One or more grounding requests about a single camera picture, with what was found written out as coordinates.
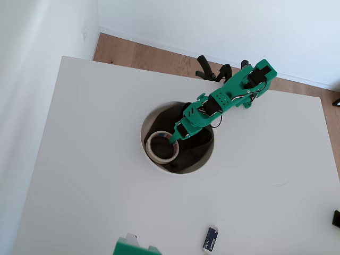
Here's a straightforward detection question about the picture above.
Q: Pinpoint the white masking tape roll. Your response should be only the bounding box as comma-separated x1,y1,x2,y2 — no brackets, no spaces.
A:
146,130,180,164

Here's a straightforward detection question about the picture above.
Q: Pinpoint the black crumpled cloth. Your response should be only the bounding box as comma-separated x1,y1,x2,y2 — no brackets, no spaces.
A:
143,101,215,174

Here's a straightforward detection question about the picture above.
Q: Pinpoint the white round bowl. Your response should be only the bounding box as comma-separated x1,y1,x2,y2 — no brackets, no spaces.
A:
140,101,215,175

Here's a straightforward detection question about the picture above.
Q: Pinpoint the servo wiring bundle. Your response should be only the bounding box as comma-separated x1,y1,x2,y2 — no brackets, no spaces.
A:
233,79,268,105

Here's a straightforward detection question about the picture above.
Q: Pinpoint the blue and white eraser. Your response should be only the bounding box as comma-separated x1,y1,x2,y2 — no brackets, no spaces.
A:
201,226,220,253

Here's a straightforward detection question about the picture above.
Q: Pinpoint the green plastic stand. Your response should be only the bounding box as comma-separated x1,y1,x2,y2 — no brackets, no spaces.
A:
113,237,162,255

